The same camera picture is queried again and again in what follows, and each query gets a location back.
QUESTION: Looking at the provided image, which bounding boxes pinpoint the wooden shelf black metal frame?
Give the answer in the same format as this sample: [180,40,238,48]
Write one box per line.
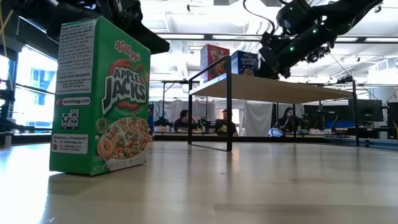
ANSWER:
[187,55,361,152]

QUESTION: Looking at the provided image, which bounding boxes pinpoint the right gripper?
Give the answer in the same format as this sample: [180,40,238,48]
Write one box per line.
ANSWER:
[256,24,337,80]

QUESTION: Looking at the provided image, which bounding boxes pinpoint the red Froot Loops cereal box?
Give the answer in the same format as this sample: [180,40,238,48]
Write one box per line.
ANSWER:
[200,44,230,83]

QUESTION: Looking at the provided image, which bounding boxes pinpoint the black table frame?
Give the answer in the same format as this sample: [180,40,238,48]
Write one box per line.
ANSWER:
[0,132,398,151]

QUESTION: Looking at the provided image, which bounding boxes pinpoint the green Apple Jacks cereal box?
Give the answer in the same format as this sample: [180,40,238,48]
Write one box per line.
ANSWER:
[49,16,153,177]

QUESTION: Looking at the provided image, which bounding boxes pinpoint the black flat monitor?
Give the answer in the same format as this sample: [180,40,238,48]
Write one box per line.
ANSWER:
[348,98,384,123]

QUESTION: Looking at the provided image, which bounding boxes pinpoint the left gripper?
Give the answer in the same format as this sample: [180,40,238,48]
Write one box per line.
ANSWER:
[105,0,170,55]

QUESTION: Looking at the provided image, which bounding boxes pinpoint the white hanging cloth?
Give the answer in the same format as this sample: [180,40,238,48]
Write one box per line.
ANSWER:
[243,101,273,137]

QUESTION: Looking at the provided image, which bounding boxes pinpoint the person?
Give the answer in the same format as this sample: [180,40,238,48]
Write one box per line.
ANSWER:
[278,106,301,134]
[214,108,239,137]
[173,109,197,133]

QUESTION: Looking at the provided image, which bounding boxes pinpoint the white blue rugby ball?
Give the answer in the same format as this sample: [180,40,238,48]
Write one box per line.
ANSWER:
[267,127,286,138]

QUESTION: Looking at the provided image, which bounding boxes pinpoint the large bright window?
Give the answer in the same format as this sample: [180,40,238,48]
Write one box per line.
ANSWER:
[0,46,58,131]

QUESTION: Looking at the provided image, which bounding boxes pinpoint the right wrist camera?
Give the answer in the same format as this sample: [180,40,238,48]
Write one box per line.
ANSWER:
[305,45,331,64]

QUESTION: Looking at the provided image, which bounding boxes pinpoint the blue Frosted Flakes cereal box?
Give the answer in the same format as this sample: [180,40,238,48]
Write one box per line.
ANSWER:
[147,104,155,135]
[230,50,259,77]

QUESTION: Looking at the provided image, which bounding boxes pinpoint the ceiling light strip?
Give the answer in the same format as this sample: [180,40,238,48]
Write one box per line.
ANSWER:
[335,36,398,43]
[155,32,262,41]

